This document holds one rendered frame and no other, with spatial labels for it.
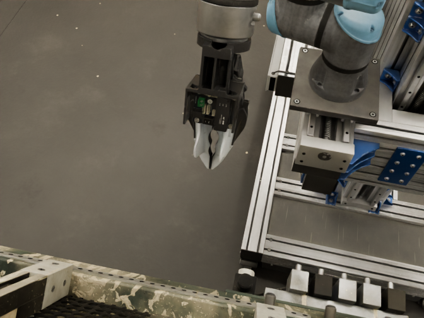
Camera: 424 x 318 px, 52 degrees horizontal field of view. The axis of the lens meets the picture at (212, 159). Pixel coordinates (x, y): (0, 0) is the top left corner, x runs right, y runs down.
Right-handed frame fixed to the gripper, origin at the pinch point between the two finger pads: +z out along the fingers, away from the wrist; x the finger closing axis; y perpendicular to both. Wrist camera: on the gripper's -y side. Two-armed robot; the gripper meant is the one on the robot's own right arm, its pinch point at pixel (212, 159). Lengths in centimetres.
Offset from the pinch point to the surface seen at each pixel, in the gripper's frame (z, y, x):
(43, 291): 35.5, 3.5, -30.1
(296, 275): 47, -29, 22
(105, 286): 42.9, -7.6, -22.0
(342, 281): 46, -30, 34
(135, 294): 43.1, -7.7, -14.9
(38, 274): 33.0, 1.9, -32.1
